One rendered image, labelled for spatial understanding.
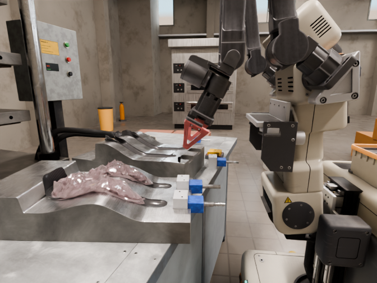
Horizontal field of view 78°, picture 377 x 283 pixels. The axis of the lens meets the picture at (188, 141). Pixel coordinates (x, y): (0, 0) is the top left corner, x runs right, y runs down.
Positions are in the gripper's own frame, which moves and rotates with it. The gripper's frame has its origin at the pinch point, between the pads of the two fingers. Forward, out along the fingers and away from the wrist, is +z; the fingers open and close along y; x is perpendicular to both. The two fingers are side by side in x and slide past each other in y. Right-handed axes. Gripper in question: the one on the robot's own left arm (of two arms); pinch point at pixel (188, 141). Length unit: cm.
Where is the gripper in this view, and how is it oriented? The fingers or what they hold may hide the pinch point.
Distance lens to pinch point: 65.4
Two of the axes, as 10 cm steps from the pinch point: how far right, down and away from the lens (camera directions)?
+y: -1.1, 2.3, -9.7
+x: 8.9, 4.6, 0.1
